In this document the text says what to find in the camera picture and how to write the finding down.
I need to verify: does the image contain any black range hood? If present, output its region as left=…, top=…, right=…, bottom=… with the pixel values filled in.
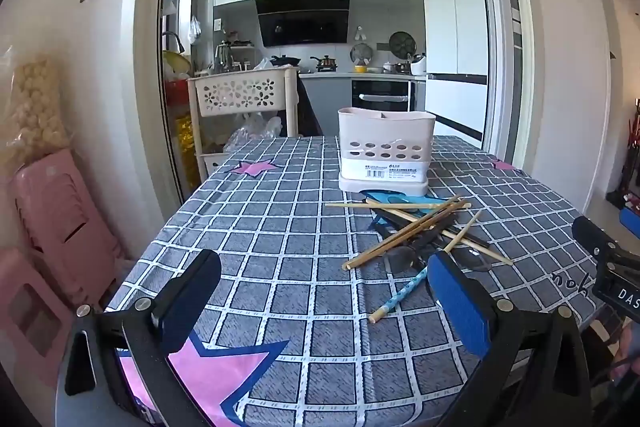
left=255, top=0, right=351, bottom=48

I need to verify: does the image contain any white refrigerator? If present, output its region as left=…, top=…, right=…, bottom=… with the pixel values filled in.
left=421, top=0, right=492, bottom=148

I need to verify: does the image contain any stack of pink plastic stools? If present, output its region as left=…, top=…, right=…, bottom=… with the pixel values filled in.
left=14, top=149, right=126, bottom=308

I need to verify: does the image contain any white plastic utensil holder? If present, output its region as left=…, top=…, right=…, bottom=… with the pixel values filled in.
left=337, top=107, right=435, bottom=196

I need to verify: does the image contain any grey kitchen counter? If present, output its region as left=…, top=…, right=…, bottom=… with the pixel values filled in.
left=298, top=72, right=427, bottom=138

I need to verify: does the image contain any bag of puffed snacks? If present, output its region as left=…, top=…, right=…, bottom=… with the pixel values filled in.
left=0, top=47, right=72, bottom=182

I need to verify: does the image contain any grey sliding door frame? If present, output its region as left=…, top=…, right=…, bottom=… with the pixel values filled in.
left=131, top=0, right=202, bottom=208

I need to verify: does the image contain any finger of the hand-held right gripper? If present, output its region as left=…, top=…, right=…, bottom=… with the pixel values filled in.
left=571, top=216, right=640, bottom=265

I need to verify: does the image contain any blue box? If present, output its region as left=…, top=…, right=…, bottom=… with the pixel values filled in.
left=619, top=207, right=640, bottom=239

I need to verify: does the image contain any pink plastic stool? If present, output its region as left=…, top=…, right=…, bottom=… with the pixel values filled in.
left=0, top=252, right=77, bottom=389

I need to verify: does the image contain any bamboo chopstick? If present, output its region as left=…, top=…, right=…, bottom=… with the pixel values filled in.
left=443, top=209, right=483, bottom=254
left=395, top=201, right=472, bottom=240
left=341, top=196, right=462, bottom=272
left=364, top=199, right=514, bottom=266
left=325, top=202, right=447, bottom=210

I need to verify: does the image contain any gold foil bag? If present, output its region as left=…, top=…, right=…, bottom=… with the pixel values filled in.
left=174, top=114, right=201, bottom=190

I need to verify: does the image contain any grey checked tablecloth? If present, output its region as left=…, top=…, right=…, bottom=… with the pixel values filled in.
left=102, top=134, right=626, bottom=427

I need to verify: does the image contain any black built-in oven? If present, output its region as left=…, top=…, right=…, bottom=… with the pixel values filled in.
left=350, top=79, right=412, bottom=126

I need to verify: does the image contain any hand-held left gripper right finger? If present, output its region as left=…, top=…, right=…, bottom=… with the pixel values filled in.
left=426, top=251, right=592, bottom=427

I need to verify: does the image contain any cream plastic trolley rack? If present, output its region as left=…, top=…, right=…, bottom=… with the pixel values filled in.
left=187, top=67, right=301, bottom=188

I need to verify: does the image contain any person's right hand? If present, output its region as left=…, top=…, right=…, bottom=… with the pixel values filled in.
left=610, top=322, right=640, bottom=382

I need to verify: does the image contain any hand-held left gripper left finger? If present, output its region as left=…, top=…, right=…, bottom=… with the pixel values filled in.
left=64, top=249, right=222, bottom=427

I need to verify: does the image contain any blue patterned chopstick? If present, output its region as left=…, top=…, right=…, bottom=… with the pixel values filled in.
left=368, top=267, right=431, bottom=324

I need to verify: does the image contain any red box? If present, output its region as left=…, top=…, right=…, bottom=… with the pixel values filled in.
left=164, top=79, right=196, bottom=108

